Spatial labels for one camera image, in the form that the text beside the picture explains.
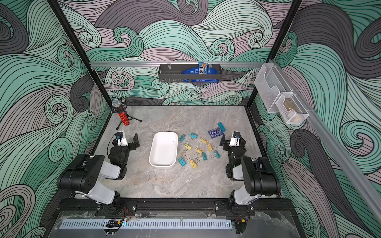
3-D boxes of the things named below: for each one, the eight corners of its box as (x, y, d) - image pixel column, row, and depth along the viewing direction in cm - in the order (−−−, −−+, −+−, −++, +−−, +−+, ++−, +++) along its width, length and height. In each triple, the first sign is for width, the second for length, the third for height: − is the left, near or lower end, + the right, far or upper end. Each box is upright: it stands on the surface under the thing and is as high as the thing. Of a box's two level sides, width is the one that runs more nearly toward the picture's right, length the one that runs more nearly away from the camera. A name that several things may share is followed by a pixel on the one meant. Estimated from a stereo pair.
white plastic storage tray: (149, 168, 89) (146, 164, 84) (154, 136, 104) (153, 131, 99) (176, 168, 89) (176, 164, 84) (178, 136, 104) (178, 131, 99)
